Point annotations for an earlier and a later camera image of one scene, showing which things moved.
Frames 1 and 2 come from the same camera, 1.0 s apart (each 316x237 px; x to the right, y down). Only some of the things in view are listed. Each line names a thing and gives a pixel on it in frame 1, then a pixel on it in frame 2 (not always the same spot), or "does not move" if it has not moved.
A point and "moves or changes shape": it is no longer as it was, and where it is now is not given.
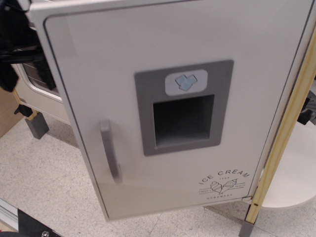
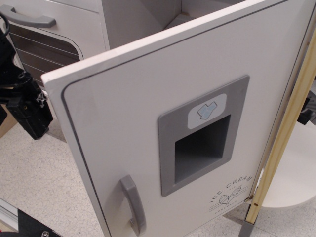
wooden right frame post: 284,133 does not move
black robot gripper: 19,44 → 18,89
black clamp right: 308,112 does not move
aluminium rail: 9,215 does not move
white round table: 295,181 does not move
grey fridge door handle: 112,152 → 138,220
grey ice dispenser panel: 184,107 → 204,137
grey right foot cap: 246,229 does not move
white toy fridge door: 180,101 moves or changes shape
